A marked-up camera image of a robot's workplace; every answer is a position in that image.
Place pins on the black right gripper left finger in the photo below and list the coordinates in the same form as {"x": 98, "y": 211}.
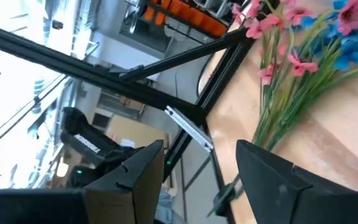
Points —
{"x": 129, "y": 193}

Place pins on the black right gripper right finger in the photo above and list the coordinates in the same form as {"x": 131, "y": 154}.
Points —
{"x": 275, "y": 193}

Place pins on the blue artificial flower bunch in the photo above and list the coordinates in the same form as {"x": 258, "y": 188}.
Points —
{"x": 353, "y": 49}

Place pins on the pink artificial flower bunch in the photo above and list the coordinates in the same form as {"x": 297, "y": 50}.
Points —
{"x": 267, "y": 21}

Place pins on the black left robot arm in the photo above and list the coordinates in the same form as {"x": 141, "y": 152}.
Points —
{"x": 85, "y": 137}

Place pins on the black table clamp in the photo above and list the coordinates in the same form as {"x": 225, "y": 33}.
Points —
{"x": 225, "y": 196}

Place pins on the silver metal bracket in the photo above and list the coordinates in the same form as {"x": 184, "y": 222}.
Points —
{"x": 191, "y": 129}

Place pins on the black aluminium table frame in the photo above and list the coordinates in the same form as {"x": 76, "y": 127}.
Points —
{"x": 73, "y": 72}

